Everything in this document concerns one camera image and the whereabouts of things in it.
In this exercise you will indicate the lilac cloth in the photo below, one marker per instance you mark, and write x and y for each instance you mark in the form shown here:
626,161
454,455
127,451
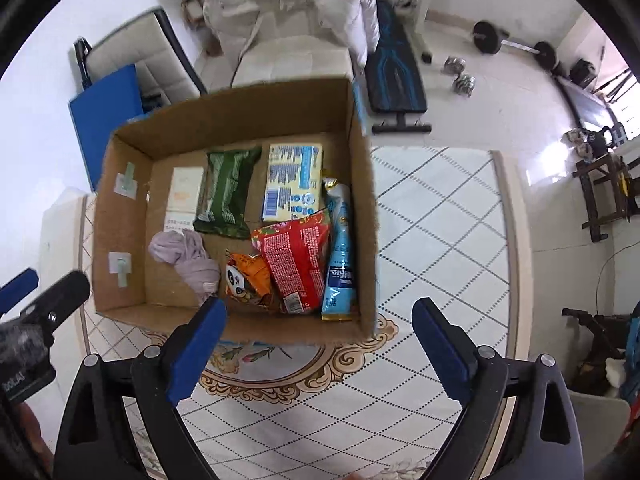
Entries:
190,260

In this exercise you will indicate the white shoe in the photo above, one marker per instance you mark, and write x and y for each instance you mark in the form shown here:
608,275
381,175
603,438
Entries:
584,148
575,135

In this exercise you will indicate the white folding chair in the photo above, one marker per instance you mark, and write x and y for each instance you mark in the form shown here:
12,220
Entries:
125,50

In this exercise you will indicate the red snack packet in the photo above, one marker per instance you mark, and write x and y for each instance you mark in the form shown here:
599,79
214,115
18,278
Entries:
295,260

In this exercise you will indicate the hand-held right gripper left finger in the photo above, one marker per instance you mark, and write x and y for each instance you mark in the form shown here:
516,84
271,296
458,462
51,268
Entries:
197,350

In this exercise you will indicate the green wet wipes packet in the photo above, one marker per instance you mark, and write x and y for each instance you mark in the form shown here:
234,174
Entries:
225,190

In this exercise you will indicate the treadmill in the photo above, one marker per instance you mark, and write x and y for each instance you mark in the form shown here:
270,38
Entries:
590,105

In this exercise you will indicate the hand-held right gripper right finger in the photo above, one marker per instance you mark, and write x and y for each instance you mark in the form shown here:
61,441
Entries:
440,350

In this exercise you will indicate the blue bag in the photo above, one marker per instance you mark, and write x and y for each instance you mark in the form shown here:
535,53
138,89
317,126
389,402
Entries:
634,350

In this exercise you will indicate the black stand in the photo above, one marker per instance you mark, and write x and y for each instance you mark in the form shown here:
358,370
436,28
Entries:
587,322

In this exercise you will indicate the blue and white packet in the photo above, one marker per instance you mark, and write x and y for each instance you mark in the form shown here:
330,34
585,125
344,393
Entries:
292,175

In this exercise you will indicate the short barbell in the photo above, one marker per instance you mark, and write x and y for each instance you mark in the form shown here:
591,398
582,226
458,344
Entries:
487,35

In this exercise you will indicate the black kettlebell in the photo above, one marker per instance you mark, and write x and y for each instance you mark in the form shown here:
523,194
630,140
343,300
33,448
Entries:
602,142

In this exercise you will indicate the cardboard box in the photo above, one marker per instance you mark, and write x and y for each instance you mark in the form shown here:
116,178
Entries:
125,210

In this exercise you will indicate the white barbell rack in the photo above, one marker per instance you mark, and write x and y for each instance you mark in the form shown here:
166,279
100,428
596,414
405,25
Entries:
422,10

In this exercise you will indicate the dark wooden chair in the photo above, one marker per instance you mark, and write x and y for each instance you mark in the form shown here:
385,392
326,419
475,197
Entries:
600,195

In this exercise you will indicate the white cushioned chair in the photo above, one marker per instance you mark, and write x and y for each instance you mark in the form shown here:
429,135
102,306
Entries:
290,60

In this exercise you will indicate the chrome dumbbell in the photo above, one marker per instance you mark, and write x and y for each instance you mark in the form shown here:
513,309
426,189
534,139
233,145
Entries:
465,85

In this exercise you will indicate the blue mat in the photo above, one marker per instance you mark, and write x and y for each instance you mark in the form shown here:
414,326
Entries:
100,115

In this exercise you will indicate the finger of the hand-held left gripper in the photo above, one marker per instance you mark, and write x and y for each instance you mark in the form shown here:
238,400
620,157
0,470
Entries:
17,290
62,300

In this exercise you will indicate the orange snack packet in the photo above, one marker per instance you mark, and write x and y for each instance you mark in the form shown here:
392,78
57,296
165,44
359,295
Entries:
245,280

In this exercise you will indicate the black bin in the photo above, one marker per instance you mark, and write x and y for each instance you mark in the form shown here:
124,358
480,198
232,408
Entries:
582,72

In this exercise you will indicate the light blue tube packet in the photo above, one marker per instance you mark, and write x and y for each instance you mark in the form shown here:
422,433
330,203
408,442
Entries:
340,260

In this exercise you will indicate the black weight bench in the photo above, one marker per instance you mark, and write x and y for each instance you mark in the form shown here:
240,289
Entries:
395,75

